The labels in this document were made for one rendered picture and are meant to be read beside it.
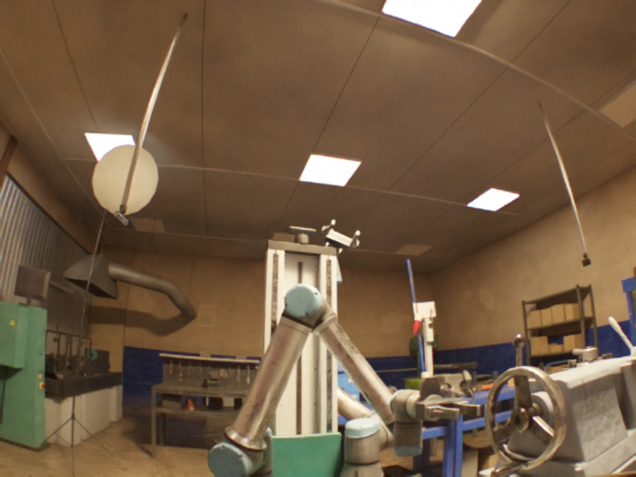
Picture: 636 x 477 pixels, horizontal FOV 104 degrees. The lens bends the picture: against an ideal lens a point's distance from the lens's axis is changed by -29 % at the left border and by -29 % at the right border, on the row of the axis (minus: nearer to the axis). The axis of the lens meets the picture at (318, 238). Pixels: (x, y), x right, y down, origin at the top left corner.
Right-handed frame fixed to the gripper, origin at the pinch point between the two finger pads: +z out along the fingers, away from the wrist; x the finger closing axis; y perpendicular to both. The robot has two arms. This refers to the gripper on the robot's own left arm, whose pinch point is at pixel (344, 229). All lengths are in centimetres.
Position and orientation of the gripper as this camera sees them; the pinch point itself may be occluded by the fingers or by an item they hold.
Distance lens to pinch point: 175.2
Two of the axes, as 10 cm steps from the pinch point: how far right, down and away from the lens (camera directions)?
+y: 3.1, -7.7, 5.6
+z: 2.6, -5.0, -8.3
